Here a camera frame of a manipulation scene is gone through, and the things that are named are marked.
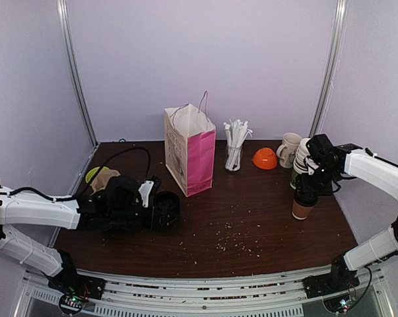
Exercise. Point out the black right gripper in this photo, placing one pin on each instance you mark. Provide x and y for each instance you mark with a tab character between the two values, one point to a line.
305	190

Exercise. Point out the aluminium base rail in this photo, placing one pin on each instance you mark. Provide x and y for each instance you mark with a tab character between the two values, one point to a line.
277	294

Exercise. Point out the glass jar of straws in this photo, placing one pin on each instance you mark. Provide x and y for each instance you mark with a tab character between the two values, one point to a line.
236	133

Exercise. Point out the right aluminium frame post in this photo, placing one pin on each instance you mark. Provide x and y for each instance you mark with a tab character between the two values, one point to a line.
331	67

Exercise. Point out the orange bowl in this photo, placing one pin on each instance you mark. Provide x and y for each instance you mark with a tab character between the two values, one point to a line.
265	159

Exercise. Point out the pink and white paper bag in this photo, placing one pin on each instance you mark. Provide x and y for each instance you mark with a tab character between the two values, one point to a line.
189	141

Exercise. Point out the aluminium frame post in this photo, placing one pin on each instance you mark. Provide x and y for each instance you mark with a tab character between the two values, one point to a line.
331	67
73	69

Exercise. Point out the single black cup lid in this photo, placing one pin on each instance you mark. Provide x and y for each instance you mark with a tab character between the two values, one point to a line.
305	199

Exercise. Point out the single brown paper cup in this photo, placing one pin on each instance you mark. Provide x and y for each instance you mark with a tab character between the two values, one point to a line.
301	211

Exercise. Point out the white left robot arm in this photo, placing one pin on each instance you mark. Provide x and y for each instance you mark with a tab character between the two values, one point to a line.
28	206

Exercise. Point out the beige ceramic mug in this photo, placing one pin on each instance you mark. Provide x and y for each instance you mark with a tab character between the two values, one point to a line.
287	150

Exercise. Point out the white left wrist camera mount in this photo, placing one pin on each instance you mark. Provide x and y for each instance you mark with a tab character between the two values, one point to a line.
148	190

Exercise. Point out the lime green bowl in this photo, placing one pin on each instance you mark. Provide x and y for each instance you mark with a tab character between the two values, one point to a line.
91	173

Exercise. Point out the stack of paper cups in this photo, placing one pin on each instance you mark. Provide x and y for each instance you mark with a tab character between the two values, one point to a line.
299	164

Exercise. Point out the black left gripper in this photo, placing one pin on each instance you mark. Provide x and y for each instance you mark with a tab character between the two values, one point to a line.
147	225

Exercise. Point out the stack of black cup lids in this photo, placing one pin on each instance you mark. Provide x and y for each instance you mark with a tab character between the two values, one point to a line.
165	211

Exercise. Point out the left aluminium frame post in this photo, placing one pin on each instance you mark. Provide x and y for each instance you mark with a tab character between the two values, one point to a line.
73	69

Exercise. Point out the stack of cardboard cup carriers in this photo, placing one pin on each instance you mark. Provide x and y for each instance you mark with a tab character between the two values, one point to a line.
101	180

